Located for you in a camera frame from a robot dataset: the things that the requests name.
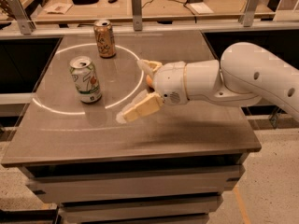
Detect gold LaCroix can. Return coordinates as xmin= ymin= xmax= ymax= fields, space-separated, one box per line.
xmin=93 ymin=20 xmax=116 ymax=58

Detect small black device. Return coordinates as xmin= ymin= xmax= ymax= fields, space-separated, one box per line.
xmin=108 ymin=0 xmax=118 ymax=4

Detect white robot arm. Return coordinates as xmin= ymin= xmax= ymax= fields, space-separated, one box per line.
xmin=117 ymin=42 xmax=299 ymax=123

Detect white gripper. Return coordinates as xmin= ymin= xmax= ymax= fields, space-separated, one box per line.
xmin=116 ymin=60 xmax=188 ymax=124

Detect grey metal bracket left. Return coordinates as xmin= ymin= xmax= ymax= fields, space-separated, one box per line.
xmin=3 ymin=0 xmax=36 ymax=35

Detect black flat object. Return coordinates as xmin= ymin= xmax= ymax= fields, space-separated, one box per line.
xmin=72 ymin=0 xmax=99 ymax=5

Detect grey metal bracket right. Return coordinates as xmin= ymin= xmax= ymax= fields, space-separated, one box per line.
xmin=239 ymin=0 xmax=260 ymax=27

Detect white green 7up can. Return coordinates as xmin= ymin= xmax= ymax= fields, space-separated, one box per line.
xmin=69 ymin=56 xmax=102 ymax=104

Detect brown paper card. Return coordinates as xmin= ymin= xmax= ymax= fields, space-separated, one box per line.
xmin=46 ymin=3 xmax=73 ymax=14

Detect grey metal bracket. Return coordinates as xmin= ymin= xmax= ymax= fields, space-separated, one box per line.
xmin=3 ymin=0 xmax=36 ymax=35
xmin=131 ymin=0 xmax=143 ymax=31
xmin=239 ymin=0 xmax=260 ymax=27

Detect grey metal bracket middle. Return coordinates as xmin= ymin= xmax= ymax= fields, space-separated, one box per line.
xmin=131 ymin=0 xmax=143 ymax=31

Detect grey drawer cabinet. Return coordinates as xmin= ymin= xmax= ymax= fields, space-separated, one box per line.
xmin=27 ymin=154 xmax=245 ymax=224

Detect white paper sheet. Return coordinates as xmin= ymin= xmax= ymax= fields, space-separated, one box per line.
xmin=191 ymin=2 xmax=213 ymax=14

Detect orange ball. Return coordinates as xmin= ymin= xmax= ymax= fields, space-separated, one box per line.
xmin=146 ymin=75 xmax=153 ymax=89

